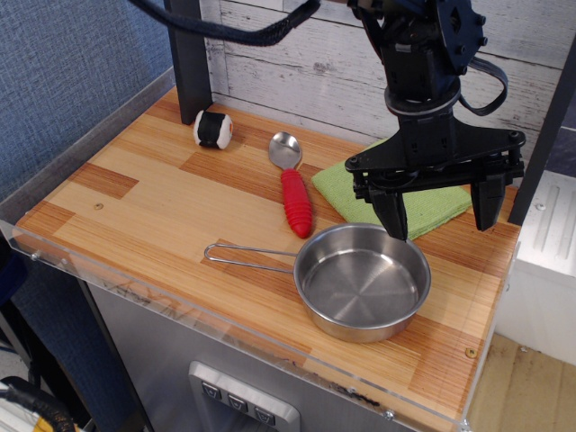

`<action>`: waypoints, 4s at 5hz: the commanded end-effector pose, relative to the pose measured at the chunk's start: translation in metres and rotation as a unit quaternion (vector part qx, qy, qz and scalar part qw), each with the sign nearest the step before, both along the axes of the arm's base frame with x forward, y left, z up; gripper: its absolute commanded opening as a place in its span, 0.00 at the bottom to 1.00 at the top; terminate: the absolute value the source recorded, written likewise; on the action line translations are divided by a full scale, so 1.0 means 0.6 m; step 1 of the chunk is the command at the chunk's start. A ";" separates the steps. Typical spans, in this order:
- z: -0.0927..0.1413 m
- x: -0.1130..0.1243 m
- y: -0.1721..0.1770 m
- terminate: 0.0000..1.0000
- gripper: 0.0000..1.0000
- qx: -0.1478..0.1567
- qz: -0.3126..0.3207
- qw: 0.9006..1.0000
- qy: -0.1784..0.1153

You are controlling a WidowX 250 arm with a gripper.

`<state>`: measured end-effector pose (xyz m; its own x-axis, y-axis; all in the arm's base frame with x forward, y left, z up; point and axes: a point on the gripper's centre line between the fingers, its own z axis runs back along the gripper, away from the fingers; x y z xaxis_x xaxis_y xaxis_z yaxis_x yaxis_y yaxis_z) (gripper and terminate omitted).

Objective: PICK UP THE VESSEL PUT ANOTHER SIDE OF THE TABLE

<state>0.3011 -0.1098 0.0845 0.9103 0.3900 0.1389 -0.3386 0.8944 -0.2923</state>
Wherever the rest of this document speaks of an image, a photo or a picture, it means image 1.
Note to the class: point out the dark grey right post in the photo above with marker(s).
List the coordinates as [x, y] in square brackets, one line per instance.
[553, 120]

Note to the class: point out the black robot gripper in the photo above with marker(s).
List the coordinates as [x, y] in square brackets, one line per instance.
[437, 151]

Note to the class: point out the white ribbed box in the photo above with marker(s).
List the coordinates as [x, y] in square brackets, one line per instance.
[537, 308]

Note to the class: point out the stainless steel pot with handle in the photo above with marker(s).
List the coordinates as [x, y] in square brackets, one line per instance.
[358, 283]

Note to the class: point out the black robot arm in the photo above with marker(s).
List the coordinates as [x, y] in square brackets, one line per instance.
[425, 48]

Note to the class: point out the red-handled metal spoon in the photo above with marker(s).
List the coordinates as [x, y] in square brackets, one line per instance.
[284, 152]

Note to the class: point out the black and white plush ball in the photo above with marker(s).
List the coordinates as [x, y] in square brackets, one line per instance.
[212, 130]

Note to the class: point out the silver button control panel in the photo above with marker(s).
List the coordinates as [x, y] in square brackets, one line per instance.
[209, 384]

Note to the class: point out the green folded cloth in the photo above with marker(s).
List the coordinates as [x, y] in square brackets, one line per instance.
[333, 200]

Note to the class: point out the clear acrylic table guard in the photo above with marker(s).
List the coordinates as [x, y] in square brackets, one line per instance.
[200, 233]

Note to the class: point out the dark grey left post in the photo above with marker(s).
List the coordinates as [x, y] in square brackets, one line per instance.
[192, 77]

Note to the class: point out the stainless steel cabinet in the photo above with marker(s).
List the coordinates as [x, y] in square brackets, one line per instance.
[157, 349]

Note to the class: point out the dark grey post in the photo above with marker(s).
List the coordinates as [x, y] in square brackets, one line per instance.
[192, 77]
[553, 120]

